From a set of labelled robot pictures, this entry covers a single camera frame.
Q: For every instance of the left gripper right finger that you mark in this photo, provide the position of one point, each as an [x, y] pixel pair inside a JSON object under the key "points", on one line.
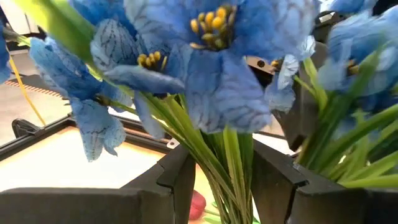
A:
{"points": [[295, 202]]}

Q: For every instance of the dark red artificial tulip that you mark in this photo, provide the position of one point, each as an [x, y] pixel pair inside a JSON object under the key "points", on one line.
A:
{"points": [[197, 205]]}

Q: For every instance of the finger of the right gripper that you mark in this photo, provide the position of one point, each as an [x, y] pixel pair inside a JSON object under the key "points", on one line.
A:
{"points": [[303, 105]]}

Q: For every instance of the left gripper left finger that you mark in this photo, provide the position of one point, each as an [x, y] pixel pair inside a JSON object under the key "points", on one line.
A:
{"points": [[124, 205]]}

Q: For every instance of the black hazard-edged floor mat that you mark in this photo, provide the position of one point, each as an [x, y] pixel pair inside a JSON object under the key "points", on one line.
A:
{"points": [[18, 84]]}

